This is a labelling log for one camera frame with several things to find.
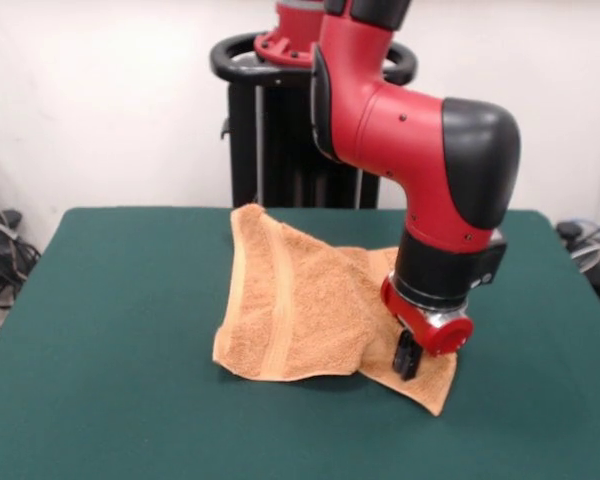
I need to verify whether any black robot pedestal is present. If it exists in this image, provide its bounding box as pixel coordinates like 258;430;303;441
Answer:
209;33;419;210

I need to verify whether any black cable tangle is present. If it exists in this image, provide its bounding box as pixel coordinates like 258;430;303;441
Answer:
0;159;42;351

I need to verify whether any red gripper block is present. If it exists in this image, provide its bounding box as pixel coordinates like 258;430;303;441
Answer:
379;277;476;383

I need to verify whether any dark green table cloth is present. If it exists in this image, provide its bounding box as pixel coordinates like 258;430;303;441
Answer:
0;206;600;480

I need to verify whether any tan terry towel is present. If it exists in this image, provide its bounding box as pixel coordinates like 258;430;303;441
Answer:
211;202;457;417

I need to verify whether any grey chair base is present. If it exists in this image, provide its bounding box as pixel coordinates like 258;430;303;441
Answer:
554;214;600;324

